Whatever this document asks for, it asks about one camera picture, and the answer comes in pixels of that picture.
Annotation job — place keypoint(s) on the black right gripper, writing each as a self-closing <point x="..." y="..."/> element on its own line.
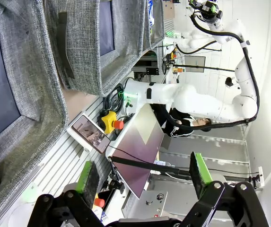
<point x="211" y="13"/>

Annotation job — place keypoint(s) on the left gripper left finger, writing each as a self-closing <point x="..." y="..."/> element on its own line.
<point x="88" y="182"/>

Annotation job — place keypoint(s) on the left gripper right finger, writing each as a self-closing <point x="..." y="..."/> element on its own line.
<point x="201" y="175"/>

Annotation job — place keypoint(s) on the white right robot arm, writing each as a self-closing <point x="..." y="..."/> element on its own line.
<point x="196" y="99"/>

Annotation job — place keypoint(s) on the grey fabric basket labelled Can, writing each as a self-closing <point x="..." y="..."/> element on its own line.
<point x="156" y="23"/>

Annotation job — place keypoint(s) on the grey fabric basket labelled Bottle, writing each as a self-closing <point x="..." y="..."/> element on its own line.
<point x="31" y="94"/>

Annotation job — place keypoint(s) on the grey fabric basket labelled Plastic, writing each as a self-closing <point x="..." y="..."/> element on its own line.
<point x="83" y="47"/>

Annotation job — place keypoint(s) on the red emergency stop button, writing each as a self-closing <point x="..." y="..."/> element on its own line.
<point x="99" y="202"/>

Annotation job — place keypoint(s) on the smartphone in white holder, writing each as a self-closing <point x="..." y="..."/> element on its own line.
<point x="91" y="134"/>

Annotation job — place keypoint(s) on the black tripod rod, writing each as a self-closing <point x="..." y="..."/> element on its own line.
<point x="149" y="165"/>

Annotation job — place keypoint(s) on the person in black jacket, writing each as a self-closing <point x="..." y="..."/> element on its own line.
<point x="180" y="125"/>

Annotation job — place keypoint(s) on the silver laptop with stickers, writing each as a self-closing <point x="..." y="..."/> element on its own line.
<point x="147" y="203"/>

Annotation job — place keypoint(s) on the flat monitor screen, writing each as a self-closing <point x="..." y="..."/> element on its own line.
<point x="140" y="146"/>

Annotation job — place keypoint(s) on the yellow emergency stop box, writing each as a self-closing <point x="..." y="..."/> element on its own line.
<point x="109" y="121"/>

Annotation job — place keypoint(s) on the aluminium profile table frame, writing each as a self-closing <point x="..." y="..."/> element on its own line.
<point x="55" y="165"/>

